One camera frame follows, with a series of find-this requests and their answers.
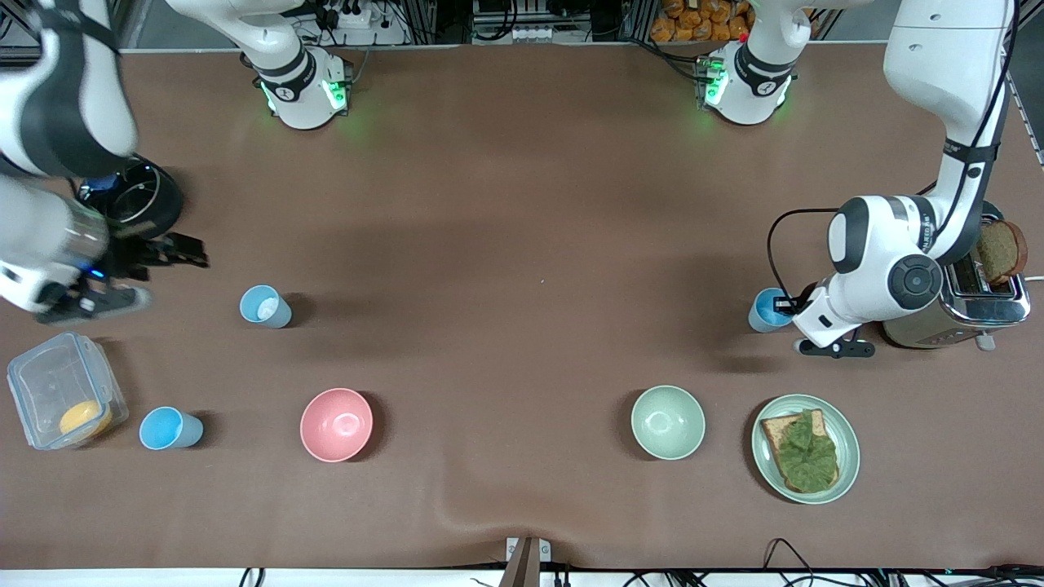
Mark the orange round food piece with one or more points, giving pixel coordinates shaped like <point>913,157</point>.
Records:
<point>84,417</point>

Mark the square toast slice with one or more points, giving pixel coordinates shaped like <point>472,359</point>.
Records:
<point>771,432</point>

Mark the brown bread slice with crust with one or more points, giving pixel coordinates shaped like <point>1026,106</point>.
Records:
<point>999,253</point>

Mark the pale green bowl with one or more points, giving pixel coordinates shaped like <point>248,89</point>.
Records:
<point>667,422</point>

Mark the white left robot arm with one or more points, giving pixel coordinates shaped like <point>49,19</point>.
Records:
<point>946,49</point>

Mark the clear plastic lidded container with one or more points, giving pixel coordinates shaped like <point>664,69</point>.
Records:
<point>49,375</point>

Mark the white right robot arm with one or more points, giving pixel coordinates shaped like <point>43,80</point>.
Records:
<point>285,90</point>

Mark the pale green plate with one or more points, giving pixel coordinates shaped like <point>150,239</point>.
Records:
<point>847,440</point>

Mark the green lettuce leaf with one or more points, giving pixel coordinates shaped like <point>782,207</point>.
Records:
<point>807,461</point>

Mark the pink bowl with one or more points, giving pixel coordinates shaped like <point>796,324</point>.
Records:
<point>334,424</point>

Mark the white power strip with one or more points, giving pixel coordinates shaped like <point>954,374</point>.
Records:
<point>351,16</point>

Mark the bag of orange buns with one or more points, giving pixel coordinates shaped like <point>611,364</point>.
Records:
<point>693,20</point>

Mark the black round pot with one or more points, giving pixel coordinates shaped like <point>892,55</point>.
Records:
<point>155,204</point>

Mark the blue cup holding white ball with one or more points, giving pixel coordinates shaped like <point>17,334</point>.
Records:
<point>282,315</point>

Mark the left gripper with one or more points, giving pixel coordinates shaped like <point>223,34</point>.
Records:
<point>788,306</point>

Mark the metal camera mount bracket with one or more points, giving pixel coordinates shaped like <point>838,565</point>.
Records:
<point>526,567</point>

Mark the beige and chrome toaster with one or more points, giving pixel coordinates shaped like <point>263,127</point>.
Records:
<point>979,308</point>

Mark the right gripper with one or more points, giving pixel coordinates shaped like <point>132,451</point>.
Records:
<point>130,254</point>

